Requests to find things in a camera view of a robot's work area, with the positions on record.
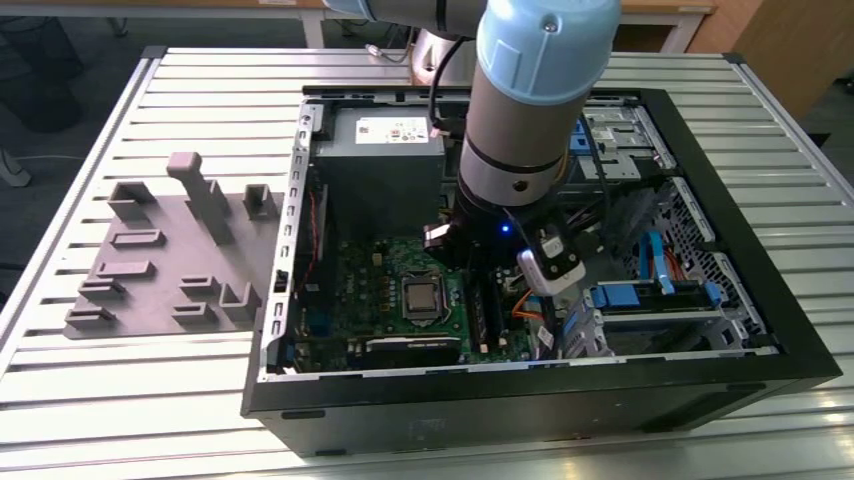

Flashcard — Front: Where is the CPU socket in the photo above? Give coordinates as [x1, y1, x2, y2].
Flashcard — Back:
[397, 269, 446, 327]

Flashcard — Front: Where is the silver CPU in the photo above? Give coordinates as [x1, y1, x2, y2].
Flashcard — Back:
[405, 283, 440, 310]

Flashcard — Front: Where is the grey power supply unit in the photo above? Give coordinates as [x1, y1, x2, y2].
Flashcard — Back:
[312, 107, 462, 239]

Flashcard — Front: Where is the blue plastic drive latch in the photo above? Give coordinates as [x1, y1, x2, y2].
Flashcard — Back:
[566, 122, 598, 159]

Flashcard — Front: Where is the green motherboard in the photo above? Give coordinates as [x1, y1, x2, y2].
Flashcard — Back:
[292, 237, 534, 369]

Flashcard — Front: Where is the grey metal drive cage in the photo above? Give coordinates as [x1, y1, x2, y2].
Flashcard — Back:
[565, 97, 676, 194]

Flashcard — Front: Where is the black graphics card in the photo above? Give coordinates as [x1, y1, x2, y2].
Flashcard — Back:
[362, 335, 462, 369]

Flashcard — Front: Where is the hard disk in blue carrier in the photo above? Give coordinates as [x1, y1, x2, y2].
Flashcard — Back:
[585, 279, 723, 315]

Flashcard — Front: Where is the grey metal disk bay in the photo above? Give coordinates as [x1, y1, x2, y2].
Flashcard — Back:
[577, 279, 781, 359]

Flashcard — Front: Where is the black open PC case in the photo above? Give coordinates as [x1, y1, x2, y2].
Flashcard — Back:
[238, 84, 843, 459]

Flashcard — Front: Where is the grey parts rack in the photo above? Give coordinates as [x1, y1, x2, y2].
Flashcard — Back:
[61, 151, 285, 342]

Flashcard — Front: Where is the wooden cabinet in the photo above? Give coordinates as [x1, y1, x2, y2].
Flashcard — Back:
[689, 0, 854, 120]

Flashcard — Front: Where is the white furniture leg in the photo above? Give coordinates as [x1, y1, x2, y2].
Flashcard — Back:
[0, 145, 33, 189]

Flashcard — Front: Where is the small dark wrist camera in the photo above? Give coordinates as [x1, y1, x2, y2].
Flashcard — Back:
[421, 222, 468, 254]

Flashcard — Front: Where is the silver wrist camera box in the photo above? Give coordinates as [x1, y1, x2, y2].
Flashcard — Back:
[516, 224, 588, 298]

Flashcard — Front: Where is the orange wire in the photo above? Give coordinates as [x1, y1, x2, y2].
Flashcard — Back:
[509, 288, 538, 321]

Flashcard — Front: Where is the blue flat data cable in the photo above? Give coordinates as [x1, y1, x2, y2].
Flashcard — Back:
[637, 230, 675, 296]
[557, 308, 582, 352]

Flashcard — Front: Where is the black cable bundle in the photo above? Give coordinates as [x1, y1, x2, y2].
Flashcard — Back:
[565, 177, 668, 236]

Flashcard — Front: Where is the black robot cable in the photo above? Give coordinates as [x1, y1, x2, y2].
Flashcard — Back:
[364, 35, 469, 142]

